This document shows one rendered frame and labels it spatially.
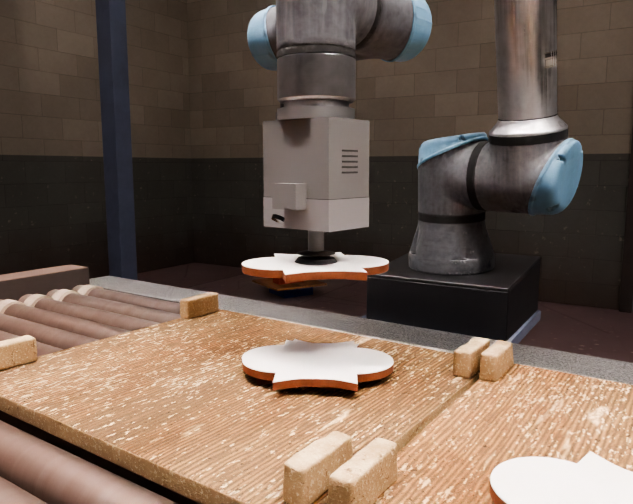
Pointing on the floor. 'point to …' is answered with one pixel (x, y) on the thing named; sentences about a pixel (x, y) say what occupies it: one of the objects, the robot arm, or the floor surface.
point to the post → (116, 137)
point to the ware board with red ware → (289, 287)
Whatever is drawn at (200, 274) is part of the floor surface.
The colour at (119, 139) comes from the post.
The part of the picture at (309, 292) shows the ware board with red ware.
